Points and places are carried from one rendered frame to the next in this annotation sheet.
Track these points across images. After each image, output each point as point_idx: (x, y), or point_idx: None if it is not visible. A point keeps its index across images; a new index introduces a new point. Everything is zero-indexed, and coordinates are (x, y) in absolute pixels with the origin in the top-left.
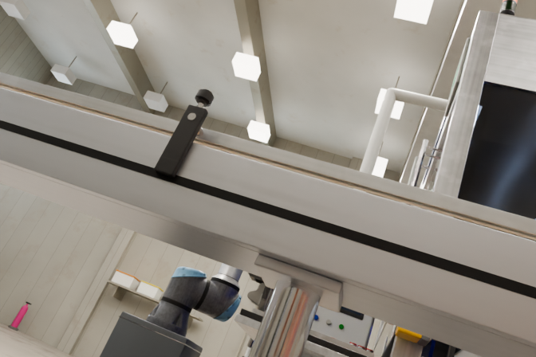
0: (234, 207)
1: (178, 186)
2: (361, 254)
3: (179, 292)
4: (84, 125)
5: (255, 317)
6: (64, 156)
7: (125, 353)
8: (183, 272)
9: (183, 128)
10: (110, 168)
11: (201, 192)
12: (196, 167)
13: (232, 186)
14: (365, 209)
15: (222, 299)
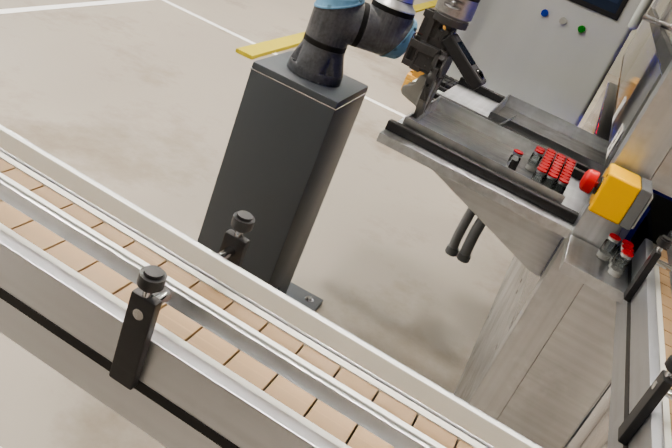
0: (210, 444)
1: (144, 395)
2: None
3: (325, 31)
4: (15, 271)
5: (406, 134)
6: (8, 312)
7: (265, 113)
8: (329, 1)
9: (130, 329)
10: (63, 346)
11: (171, 413)
12: (161, 378)
13: (206, 417)
14: None
15: (387, 35)
